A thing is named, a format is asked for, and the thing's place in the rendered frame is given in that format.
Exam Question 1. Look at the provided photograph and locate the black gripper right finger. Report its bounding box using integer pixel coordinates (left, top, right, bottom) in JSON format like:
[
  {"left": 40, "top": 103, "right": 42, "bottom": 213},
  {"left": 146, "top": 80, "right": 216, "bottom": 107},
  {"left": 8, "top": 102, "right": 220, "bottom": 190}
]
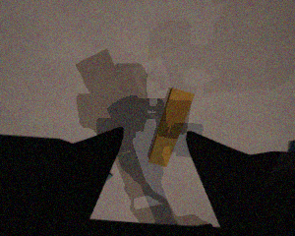
[{"left": 186, "top": 131, "right": 295, "bottom": 228}]

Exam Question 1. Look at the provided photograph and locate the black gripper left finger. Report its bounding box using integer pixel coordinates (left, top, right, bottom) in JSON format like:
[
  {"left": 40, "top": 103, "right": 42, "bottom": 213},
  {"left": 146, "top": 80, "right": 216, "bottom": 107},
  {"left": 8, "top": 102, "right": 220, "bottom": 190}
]
[{"left": 0, "top": 127, "right": 124, "bottom": 218}]

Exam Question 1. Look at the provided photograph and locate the yellow-brown bar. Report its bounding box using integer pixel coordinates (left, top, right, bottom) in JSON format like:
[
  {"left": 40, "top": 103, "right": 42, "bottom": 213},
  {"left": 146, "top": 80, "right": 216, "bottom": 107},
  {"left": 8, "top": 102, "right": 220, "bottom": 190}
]
[{"left": 148, "top": 88, "right": 195, "bottom": 167}]

